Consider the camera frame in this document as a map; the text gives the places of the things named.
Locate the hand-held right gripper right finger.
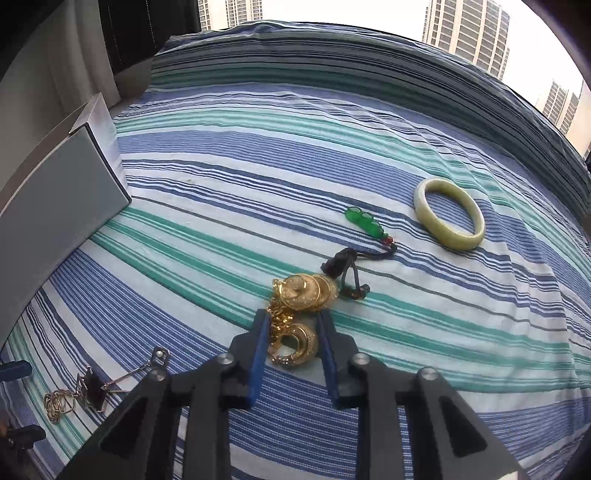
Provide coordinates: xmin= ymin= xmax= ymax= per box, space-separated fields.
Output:
xmin=315 ymin=310 xmax=532 ymax=480

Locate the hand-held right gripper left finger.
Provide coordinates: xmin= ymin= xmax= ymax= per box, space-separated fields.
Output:
xmin=55 ymin=309 xmax=273 ymax=480

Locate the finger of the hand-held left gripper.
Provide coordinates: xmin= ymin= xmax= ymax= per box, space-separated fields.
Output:
xmin=0 ymin=361 xmax=33 ymax=382
xmin=0 ymin=425 xmax=47 ymax=451

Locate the gold charm jewelry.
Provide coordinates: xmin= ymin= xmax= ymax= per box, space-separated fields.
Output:
xmin=265 ymin=272 xmax=341 ymax=368

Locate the grey cardboard box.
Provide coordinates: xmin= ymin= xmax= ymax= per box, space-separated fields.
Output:
xmin=0 ymin=91 xmax=134 ymax=345

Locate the black binder clip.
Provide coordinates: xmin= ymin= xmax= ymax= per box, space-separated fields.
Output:
xmin=76 ymin=348 xmax=171 ymax=414

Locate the pale jade bangle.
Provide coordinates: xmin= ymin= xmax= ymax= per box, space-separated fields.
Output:
xmin=413 ymin=178 xmax=486 ymax=253

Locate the blue green striped blanket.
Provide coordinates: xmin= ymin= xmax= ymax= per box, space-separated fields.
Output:
xmin=0 ymin=19 xmax=591 ymax=480

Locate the white curtain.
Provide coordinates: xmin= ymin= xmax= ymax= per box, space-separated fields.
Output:
xmin=44 ymin=0 xmax=123 ymax=105

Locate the thin gold chain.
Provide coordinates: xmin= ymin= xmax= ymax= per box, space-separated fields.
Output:
xmin=44 ymin=390 xmax=77 ymax=422

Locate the green pendant on black cord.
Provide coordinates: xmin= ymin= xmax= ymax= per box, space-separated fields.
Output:
xmin=321 ymin=206 xmax=398 ymax=301

